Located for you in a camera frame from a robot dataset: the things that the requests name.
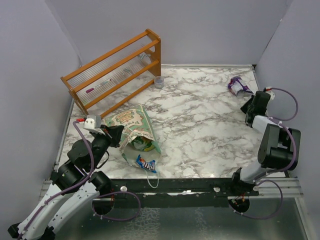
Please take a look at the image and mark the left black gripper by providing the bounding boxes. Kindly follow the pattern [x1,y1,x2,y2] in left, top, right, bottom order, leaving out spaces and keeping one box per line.
[89,124,124,171]

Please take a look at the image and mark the purple snack packet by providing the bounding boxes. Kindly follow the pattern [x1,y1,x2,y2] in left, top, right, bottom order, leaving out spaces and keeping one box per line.
[227,75,254,96]

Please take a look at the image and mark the green paper bag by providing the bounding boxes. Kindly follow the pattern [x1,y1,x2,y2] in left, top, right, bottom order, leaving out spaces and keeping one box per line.
[102,103,162,190]

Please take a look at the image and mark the blue candy packet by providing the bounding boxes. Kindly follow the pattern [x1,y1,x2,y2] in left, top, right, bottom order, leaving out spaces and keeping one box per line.
[135,154,158,174]

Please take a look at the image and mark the green chips packet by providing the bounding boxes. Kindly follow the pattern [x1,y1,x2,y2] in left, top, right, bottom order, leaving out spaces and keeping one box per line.
[130,136,155,152]

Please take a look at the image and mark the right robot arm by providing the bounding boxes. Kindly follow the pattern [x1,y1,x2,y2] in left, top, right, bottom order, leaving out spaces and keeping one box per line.
[229,87,301,196]

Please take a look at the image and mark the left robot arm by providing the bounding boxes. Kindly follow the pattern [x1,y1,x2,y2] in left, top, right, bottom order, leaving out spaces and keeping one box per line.
[8,125,124,240]

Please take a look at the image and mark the orange wooden rack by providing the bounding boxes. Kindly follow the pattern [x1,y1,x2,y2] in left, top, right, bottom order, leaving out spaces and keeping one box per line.
[61,29,162,117]

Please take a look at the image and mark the small clear plastic cup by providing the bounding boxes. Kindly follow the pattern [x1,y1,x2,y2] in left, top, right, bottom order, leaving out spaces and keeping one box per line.
[154,76,165,89]

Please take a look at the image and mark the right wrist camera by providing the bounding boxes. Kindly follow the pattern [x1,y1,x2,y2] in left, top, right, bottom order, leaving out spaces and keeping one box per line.
[263,86,276,100]

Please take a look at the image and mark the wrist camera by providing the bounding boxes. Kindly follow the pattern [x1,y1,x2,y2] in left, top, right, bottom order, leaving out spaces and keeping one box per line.
[263,86,276,100]
[76,115,102,133]

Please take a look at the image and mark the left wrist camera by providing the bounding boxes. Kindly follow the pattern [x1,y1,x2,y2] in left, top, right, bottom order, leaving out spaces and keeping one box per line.
[76,115,102,133]

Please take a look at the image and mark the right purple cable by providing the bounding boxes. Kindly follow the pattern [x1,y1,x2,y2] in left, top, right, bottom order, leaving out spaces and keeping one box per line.
[234,87,300,221]

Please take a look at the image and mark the purple cable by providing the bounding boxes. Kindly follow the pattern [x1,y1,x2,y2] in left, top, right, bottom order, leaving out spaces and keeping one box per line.
[234,87,300,221]
[16,121,96,240]

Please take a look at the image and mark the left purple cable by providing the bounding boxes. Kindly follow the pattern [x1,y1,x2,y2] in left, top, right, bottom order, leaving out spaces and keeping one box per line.
[16,121,96,240]

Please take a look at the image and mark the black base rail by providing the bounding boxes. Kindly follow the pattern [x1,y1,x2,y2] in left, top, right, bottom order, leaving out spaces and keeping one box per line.
[87,169,266,210]

